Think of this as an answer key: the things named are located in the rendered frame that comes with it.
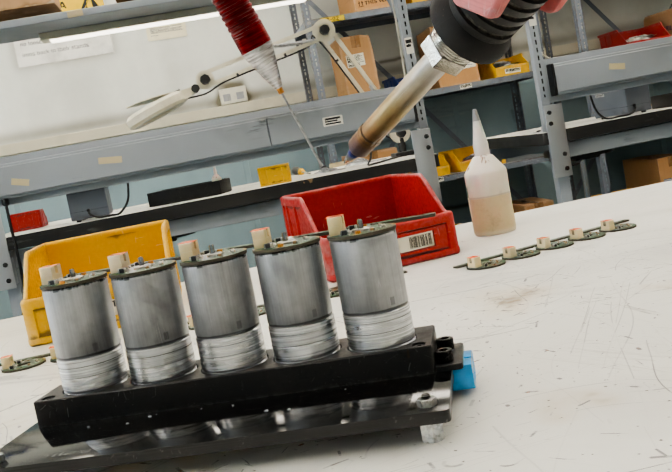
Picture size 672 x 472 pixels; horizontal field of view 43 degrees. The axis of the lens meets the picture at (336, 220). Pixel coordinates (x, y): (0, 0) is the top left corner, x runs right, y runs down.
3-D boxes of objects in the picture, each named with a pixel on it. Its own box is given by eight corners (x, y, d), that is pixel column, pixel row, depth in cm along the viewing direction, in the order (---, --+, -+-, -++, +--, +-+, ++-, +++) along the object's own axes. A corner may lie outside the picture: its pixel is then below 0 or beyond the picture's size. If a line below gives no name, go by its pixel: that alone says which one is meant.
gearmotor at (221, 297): (263, 392, 30) (235, 252, 30) (198, 401, 31) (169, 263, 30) (278, 372, 33) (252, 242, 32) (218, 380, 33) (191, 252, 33)
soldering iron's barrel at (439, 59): (349, 172, 28) (459, 55, 23) (330, 132, 28) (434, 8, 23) (383, 165, 29) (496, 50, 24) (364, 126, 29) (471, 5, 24)
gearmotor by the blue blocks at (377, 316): (417, 370, 30) (391, 226, 29) (349, 380, 30) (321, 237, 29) (421, 351, 32) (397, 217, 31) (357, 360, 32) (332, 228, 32)
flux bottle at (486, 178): (510, 226, 70) (490, 106, 69) (521, 230, 67) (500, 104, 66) (470, 234, 70) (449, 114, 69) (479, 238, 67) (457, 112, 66)
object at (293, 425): (458, 373, 32) (453, 344, 32) (455, 445, 25) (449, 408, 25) (72, 426, 35) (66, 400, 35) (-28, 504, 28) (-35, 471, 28)
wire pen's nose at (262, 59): (259, 97, 28) (236, 57, 28) (284, 82, 29) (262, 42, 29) (272, 93, 28) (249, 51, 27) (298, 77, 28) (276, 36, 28)
